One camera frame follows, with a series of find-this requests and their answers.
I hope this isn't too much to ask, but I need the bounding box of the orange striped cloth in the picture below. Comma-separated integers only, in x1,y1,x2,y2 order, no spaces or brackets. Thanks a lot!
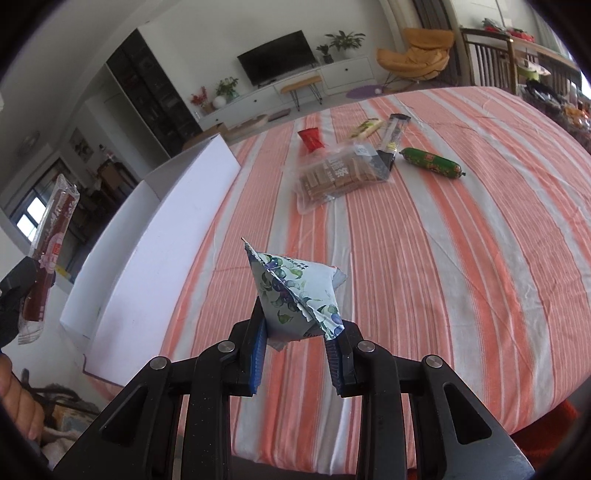
83,87,591,476

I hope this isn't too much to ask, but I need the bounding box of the long black snack packet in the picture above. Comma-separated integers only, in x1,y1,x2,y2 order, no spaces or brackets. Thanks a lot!
375,113,411,172

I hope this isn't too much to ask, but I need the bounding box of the person's left hand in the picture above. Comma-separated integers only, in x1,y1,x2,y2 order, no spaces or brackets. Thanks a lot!
0,357,44,440

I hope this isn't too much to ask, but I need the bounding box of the red snack packet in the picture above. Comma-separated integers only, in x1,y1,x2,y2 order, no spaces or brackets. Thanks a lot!
297,128,326,153

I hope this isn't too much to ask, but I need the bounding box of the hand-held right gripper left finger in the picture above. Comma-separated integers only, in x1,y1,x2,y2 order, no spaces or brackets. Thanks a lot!
53,295,269,480

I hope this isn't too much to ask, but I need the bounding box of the dark red sausage packet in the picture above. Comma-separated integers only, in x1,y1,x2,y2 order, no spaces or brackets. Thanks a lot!
17,174,80,347

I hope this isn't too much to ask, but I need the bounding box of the blue floral snack packet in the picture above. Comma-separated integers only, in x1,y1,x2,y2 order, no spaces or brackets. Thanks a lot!
241,237,348,352

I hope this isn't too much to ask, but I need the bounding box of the green sausage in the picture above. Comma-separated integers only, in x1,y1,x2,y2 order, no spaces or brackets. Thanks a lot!
399,148,466,180

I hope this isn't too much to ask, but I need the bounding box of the white board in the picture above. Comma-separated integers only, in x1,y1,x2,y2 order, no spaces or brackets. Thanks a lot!
59,133,243,386

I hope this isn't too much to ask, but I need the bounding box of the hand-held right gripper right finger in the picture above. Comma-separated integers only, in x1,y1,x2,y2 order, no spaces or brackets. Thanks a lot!
323,319,536,480

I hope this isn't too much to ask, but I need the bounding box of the orange lounge chair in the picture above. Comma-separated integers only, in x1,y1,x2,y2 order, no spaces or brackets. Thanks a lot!
376,28,455,86

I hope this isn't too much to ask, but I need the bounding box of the white TV cabinet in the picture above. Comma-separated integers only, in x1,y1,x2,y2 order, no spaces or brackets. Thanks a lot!
196,55,375,132

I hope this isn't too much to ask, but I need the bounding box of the wooden bench with metal legs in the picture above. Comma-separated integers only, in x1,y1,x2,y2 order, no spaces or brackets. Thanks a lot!
280,75,324,112

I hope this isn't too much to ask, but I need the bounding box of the pale green snack packet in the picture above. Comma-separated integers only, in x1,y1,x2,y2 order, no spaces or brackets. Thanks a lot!
349,119,384,140

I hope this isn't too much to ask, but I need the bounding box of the black television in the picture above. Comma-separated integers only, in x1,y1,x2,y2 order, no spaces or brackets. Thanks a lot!
237,30,319,88

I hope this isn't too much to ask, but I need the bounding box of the purple rug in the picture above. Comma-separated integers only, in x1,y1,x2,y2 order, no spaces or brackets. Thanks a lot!
346,84,384,100

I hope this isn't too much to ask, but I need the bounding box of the red cloth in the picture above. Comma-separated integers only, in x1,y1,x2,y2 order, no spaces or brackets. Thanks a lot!
512,401,583,435

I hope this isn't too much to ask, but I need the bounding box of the low wooden platform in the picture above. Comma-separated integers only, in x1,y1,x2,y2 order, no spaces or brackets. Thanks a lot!
217,113,269,139

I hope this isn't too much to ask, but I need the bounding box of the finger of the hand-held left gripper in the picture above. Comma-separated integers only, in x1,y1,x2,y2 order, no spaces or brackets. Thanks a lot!
0,257,38,352

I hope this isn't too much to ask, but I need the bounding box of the black display cabinet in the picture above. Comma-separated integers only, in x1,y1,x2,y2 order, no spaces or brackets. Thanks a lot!
106,28,204,158

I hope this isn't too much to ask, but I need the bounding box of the green plant in white vase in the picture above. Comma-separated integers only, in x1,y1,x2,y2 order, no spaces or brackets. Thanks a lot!
213,78,240,109

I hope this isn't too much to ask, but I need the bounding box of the large leafy potted plant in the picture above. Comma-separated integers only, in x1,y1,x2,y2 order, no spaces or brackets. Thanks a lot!
324,30,365,58

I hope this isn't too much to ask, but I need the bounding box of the clear biscuit bag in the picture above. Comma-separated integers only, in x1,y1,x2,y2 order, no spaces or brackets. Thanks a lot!
295,141,394,215

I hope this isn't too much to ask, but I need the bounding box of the wooden dining chair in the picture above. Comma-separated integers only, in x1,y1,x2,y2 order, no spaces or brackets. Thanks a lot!
460,27,518,93

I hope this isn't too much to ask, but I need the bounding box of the grey curtain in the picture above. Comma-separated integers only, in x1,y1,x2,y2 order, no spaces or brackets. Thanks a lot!
413,0,455,31

